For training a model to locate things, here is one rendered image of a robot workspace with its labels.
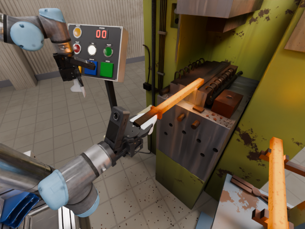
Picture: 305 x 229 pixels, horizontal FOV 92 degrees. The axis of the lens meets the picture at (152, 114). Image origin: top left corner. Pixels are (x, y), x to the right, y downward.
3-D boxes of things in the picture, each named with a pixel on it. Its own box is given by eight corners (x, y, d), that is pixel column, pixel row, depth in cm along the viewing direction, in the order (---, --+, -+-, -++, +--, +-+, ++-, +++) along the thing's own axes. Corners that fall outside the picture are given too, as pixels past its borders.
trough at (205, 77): (196, 91, 67) (197, 88, 66) (186, 87, 70) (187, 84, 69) (229, 65, 91) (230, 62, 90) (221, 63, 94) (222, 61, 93)
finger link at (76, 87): (74, 100, 70) (67, 81, 69) (87, 97, 73) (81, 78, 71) (74, 99, 67) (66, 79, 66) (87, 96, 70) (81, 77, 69)
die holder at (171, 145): (204, 182, 87) (230, 129, 58) (155, 147, 106) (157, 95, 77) (236, 131, 119) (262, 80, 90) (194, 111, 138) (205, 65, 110)
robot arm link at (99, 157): (79, 147, 38) (96, 166, 34) (95, 137, 41) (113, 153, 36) (87, 163, 43) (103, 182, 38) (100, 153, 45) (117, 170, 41)
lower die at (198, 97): (203, 107, 69) (207, 92, 64) (169, 93, 79) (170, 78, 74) (233, 78, 93) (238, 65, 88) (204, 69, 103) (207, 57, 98)
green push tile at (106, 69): (111, 77, 79) (112, 63, 78) (99, 76, 81) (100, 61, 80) (113, 78, 81) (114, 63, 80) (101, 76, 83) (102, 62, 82)
